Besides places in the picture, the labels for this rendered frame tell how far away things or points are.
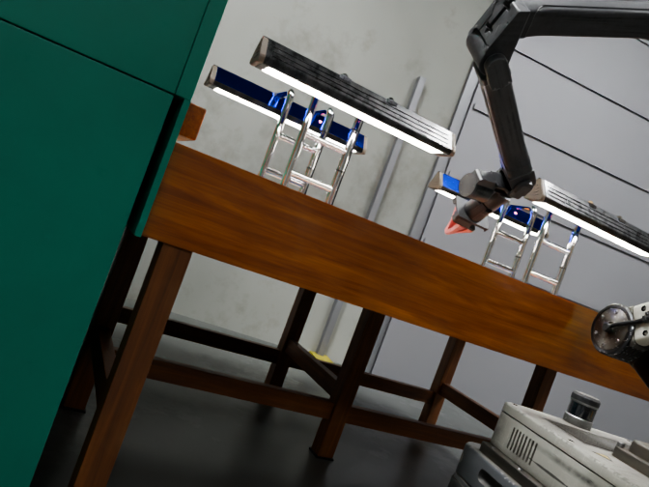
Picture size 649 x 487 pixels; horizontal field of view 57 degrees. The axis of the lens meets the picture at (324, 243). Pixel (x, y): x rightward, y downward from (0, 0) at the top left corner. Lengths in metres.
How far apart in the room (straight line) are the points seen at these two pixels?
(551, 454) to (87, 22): 1.23
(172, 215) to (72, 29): 0.36
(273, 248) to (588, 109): 3.45
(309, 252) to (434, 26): 2.88
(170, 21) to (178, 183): 0.28
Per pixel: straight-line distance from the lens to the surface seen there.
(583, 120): 4.41
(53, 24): 1.12
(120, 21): 1.12
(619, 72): 4.62
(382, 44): 3.82
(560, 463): 1.41
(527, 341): 1.62
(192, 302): 3.56
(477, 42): 1.16
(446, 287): 1.42
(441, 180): 2.42
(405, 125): 1.66
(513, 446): 1.52
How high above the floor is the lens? 0.69
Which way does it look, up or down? level
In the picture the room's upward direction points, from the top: 20 degrees clockwise
